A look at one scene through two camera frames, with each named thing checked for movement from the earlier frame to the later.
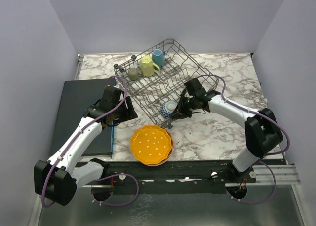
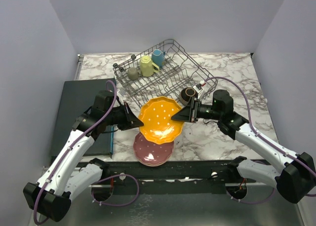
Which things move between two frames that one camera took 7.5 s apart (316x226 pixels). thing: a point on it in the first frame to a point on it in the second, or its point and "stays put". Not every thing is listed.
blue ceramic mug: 158,57 stays put
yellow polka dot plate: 151,144 to 156,114
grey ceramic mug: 133,73 stays put
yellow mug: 147,67 stays put
